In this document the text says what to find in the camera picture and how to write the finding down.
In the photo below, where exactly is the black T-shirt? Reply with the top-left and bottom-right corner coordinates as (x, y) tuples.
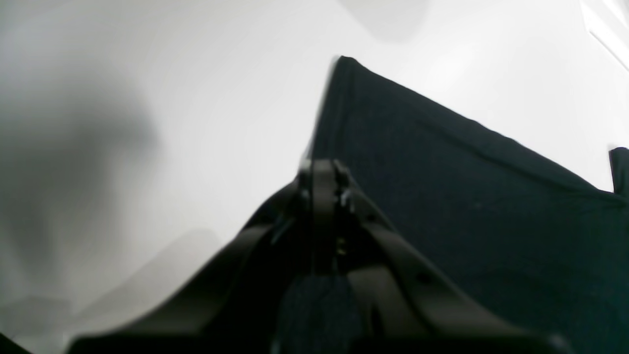
(275, 55), (629, 354)

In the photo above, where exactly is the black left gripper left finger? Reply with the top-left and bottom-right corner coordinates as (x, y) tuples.
(69, 160), (335, 354)

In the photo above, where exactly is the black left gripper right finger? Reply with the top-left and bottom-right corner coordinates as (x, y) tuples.
(334, 160), (573, 354)

